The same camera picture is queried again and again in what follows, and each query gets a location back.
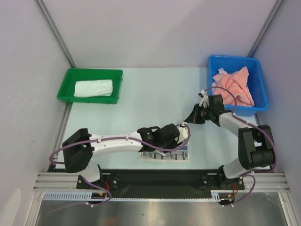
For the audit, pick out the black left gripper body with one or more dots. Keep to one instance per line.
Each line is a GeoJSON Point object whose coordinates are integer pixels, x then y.
{"type": "Point", "coordinates": [173, 142]}

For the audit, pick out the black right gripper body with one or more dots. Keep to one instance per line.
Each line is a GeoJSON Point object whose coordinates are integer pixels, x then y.
{"type": "Point", "coordinates": [198, 114]}

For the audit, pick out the blue white patterned towel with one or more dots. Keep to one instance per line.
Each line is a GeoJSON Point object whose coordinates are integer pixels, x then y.
{"type": "Point", "coordinates": [179, 156]}

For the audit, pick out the white terry towel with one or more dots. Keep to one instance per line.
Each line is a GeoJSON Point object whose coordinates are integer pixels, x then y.
{"type": "Point", "coordinates": [93, 88]}

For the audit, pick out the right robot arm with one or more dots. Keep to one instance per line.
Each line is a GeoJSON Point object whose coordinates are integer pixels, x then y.
{"type": "Point", "coordinates": [256, 148]}

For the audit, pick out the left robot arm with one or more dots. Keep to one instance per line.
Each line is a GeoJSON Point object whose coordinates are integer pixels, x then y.
{"type": "Point", "coordinates": [81, 147]}

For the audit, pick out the pink towel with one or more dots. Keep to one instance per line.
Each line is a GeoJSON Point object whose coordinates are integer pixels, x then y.
{"type": "Point", "coordinates": [236, 84]}

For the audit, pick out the blue plastic bin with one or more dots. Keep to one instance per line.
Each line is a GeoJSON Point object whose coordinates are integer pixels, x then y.
{"type": "Point", "coordinates": [255, 83]}

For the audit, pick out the green plastic tray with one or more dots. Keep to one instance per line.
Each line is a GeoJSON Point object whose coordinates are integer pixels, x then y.
{"type": "Point", "coordinates": [73, 75]}

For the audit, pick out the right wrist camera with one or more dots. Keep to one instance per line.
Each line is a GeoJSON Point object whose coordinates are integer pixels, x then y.
{"type": "Point", "coordinates": [203, 99]}

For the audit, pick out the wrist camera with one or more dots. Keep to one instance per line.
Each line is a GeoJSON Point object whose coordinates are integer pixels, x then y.
{"type": "Point", "coordinates": [203, 99]}
{"type": "Point", "coordinates": [185, 133]}

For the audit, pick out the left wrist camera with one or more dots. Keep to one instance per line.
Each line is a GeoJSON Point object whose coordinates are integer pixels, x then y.
{"type": "Point", "coordinates": [185, 133]}

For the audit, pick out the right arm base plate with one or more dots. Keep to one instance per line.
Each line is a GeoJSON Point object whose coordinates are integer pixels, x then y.
{"type": "Point", "coordinates": [214, 181]}

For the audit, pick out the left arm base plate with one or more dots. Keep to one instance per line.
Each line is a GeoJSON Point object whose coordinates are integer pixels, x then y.
{"type": "Point", "coordinates": [107, 181]}

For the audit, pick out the grey cable duct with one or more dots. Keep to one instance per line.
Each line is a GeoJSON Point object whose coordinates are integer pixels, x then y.
{"type": "Point", "coordinates": [138, 194]}

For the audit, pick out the aluminium front rail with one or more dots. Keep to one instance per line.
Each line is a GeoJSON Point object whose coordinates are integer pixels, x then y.
{"type": "Point", "coordinates": [274, 182]}

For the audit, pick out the right aluminium corner post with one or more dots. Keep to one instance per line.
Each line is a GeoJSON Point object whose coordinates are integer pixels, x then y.
{"type": "Point", "coordinates": [268, 22]}

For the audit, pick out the aluminium corner post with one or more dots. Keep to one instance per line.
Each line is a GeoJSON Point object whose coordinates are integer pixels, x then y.
{"type": "Point", "coordinates": [54, 30]}
{"type": "Point", "coordinates": [268, 22]}

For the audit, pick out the left aluminium corner post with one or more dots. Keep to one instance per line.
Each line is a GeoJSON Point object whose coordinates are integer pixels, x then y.
{"type": "Point", "coordinates": [54, 30]}

